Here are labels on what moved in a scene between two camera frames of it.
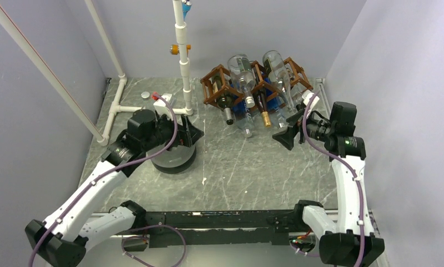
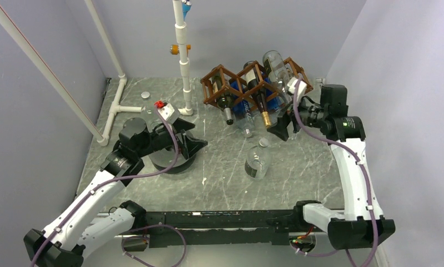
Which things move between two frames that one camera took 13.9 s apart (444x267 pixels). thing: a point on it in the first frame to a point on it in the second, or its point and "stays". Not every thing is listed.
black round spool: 174,161 stays
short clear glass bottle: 243,77 to 257,163
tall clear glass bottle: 278,74 stays
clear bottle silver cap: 145,94 stays
